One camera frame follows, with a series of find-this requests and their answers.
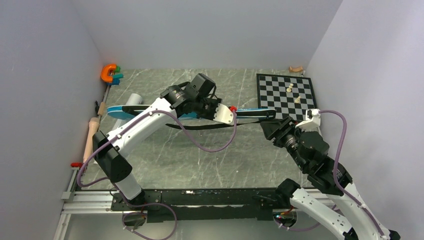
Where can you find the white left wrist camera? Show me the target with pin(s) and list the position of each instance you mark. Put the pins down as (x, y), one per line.
(224, 115)

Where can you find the aluminium frame rail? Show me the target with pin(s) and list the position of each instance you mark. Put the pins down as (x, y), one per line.
(82, 203)

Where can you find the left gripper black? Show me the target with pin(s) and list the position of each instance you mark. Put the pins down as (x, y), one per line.
(215, 102)

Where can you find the beige chess pawn rear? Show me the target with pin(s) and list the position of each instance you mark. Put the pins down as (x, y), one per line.
(290, 88)

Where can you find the wooden handled tool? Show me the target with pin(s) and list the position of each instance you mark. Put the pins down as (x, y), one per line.
(100, 106)

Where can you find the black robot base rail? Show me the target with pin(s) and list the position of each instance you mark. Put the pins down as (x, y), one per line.
(210, 204)

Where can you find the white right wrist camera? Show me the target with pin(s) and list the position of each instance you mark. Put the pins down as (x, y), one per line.
(312, 120)

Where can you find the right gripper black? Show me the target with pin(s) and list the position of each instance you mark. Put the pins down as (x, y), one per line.
(274, 128)

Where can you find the beige toy microphone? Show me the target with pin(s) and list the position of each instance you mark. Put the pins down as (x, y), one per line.
(93, 126)

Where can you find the red clamp knob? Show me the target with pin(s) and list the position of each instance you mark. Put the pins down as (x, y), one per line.
(76, 164)

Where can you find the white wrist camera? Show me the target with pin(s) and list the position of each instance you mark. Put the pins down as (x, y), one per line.
(224, 115)
(312, 120)

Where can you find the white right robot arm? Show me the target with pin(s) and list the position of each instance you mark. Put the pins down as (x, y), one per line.
(354, 220)

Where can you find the beige chess pawn front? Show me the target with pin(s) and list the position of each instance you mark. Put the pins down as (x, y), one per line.
(297, 100)

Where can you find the white shuttlecock tube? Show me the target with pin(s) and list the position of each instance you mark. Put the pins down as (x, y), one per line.
(128, 112)

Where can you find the wooden arch block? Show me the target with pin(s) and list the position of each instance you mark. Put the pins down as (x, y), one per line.
(298, 69)

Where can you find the blue racket carry bag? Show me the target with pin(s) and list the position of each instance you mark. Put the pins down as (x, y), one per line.
(261, 114)

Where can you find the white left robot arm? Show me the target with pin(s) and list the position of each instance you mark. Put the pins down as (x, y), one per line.
(110, 150)

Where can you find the green teal toy blocks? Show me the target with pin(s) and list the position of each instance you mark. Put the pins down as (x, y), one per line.
(116, 77)

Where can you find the orange letter C toy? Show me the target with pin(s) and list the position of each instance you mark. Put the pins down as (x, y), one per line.
(107, 73)

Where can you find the beige chess pawn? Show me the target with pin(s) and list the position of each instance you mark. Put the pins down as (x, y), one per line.
(297, 100)
(290, 88)

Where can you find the black white chessboard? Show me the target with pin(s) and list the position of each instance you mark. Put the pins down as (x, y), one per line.
(272, 94)

